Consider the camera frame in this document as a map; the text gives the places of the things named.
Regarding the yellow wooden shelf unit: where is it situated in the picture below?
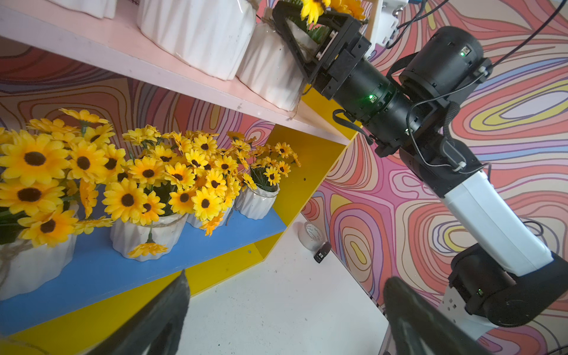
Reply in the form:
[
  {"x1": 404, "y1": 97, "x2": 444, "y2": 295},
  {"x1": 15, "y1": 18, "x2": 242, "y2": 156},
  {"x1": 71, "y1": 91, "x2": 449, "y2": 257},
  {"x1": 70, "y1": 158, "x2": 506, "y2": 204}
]
[{"x1": 0, "y1": 0, "x2": 383, "y2": 355}]

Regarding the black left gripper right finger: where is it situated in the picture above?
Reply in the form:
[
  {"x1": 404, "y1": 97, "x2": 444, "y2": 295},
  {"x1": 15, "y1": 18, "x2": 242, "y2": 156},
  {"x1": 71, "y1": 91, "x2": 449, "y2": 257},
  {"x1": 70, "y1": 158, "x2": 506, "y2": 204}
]
[{"x1": 383, "y1": 277, "x2": 488, "y2": 354}]

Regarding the shelf sunflower pot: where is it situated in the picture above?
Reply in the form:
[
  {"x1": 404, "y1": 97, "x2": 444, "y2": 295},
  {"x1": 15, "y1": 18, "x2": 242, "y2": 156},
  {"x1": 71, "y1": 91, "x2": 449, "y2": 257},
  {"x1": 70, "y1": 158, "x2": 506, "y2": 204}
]
[
  {"x1": 77, "y1": 125, "x2": 198, "y2": 262},
  {"x1": 1, "y1": 109, "x2": 124, "y2": 300},
  {"x1": 228, "y1": 131, "x2": 301, "y2": 220},
  {"x1": 137, "y1": 0, "x2": 258, "y2": 81},
  {"x1": 50, "y1": 0, "x2": 118, "y2": 19},
  {"x1": 164, "y1": 131, "x2": 241, "y2": 237},
  {"x1": 234, "y1": 0, "x2": 369, "y2": 112}
]

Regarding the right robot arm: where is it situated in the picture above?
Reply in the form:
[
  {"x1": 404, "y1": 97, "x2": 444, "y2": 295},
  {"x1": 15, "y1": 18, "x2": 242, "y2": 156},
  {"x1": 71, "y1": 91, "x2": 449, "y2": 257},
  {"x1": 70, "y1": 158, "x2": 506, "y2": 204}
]
[{"x1": 272, "y1": 1, "x2": 567, "y2": 340}]

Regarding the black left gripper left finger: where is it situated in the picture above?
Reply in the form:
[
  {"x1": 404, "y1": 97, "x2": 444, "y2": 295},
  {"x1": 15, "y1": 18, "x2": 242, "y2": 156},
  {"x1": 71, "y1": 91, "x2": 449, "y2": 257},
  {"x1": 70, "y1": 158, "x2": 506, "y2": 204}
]
[{"x1": 88, "y1": 272, "x2": 191, "y2": 354}]

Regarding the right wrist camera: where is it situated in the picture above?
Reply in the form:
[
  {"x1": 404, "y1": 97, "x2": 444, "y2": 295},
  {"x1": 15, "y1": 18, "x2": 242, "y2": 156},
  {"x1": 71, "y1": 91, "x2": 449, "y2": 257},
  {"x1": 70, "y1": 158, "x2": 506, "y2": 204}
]
[{"x1": 364, "y1": 0, "x2": 409, "y2": 59}]

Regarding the small black device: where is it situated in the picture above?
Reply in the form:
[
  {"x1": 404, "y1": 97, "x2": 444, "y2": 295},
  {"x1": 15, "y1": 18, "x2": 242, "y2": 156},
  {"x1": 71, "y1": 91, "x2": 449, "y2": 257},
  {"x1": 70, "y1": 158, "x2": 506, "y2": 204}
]
[{"x1": 314, "y1": 242, "x2": 331, "y2": 263}]

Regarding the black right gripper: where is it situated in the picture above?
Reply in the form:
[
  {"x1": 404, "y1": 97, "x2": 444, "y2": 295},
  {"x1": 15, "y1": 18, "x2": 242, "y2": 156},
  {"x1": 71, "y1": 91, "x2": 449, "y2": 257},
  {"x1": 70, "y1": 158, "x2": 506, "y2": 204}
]
[{"x1": 272, "y1": 1, "x2": 371, "y2": 100}]

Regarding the clear packing tape roll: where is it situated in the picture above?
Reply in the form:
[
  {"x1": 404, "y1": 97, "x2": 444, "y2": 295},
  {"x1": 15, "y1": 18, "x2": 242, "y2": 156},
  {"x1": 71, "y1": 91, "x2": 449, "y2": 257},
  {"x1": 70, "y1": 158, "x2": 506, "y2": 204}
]
[{"x1": 298, "y1": 221, "x2": 327, "y2": 252}]

